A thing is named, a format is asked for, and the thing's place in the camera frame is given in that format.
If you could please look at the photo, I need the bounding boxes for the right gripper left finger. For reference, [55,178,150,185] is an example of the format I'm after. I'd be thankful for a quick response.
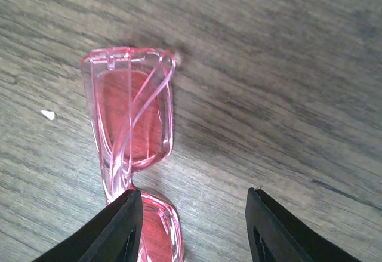
[35,190,143,262]

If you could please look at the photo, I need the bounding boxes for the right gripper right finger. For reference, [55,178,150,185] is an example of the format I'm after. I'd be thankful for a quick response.
[245,188,359,262]

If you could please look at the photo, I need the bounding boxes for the red transparent sunglasses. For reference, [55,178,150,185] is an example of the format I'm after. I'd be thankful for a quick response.
[81,45,184,262]

